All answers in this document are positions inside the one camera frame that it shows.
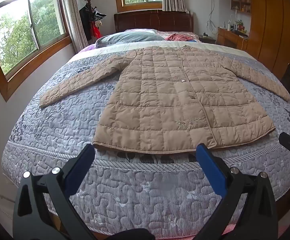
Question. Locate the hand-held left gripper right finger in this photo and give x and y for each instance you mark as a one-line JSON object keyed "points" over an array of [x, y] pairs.
{"points": [[211, 167]]}

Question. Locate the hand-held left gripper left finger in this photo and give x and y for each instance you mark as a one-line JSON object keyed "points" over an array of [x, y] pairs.
{"points": [[80, 173]]}

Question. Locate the beige quilted jacket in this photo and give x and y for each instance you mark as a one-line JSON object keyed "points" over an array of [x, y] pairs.
{"points": [[165, 100]]}

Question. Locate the bed with grey quilt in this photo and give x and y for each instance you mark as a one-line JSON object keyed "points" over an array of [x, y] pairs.
{"points": [[135, 192]]}

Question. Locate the wooden wardrobe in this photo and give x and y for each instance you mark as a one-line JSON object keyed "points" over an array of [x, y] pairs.
{"points": [[272, 30]]}

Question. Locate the wooden desk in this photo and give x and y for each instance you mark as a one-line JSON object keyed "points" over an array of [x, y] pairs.
{"points": [[226, 38]]}

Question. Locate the dark wooden nightstand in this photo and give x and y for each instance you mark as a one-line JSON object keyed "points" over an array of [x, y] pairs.
{"points": [[207, 40]]}

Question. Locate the red plaid cloth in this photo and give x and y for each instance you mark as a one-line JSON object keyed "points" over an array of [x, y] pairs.
{"points": [[178, 37]]}

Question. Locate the red hanging garment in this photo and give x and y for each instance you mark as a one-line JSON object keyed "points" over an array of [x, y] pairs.
{"points": [[96, 31]]}

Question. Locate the grey pillow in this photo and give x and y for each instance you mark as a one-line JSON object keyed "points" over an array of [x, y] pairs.
{"points": [[127, 38]]}

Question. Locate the large wooden window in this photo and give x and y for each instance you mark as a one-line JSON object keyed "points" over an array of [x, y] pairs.
{"points": [[17, 35]]}

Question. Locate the dark wooden headboard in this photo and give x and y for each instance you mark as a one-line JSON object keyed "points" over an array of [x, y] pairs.
{"points": [[152, 21]]}

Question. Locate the black and white hat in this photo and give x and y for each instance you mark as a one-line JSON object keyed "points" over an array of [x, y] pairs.
{"points": [[98, 16]]}

